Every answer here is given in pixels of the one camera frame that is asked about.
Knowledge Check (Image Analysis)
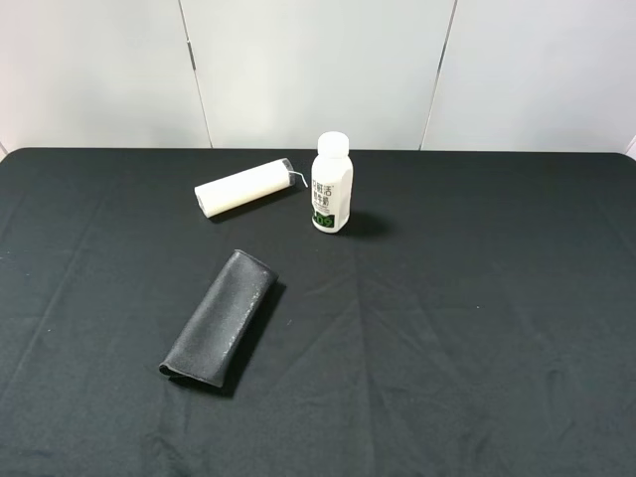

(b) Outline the black leather pouch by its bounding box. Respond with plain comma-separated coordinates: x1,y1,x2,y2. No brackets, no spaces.
159,249,278,388

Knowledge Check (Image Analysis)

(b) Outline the white milk bottle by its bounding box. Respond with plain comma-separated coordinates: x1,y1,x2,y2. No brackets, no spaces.
311,131,354,234

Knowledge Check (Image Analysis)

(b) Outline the white cylindrical tube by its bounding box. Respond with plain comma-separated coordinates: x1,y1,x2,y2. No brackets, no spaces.
194,158,308,219

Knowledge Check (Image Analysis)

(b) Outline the black tablecloth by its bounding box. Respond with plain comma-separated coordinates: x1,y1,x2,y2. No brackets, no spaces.
1,149,635,476

